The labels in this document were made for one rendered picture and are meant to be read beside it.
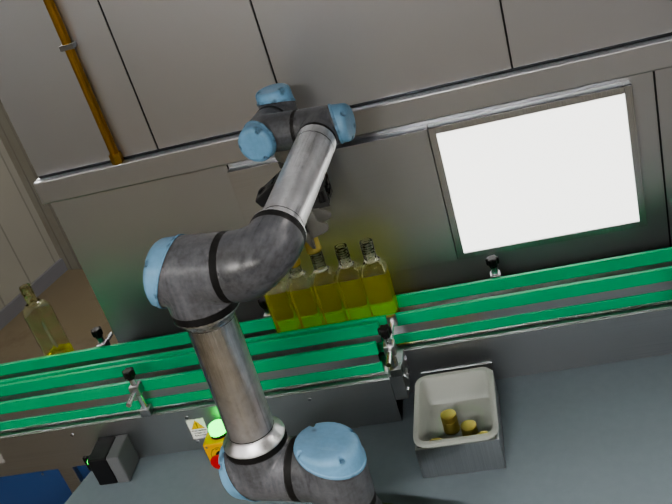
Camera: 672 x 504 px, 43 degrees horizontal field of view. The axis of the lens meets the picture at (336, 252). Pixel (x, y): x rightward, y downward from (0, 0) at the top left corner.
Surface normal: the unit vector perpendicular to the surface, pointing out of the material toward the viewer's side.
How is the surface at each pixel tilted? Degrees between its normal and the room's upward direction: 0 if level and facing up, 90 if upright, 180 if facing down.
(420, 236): 90
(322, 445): 9
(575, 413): 0
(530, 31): 90
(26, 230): 90
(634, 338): 90
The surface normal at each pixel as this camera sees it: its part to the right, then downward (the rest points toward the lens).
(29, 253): 0.89, -0.03
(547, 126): -0.11, 0.50
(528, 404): -0.26, -0.84
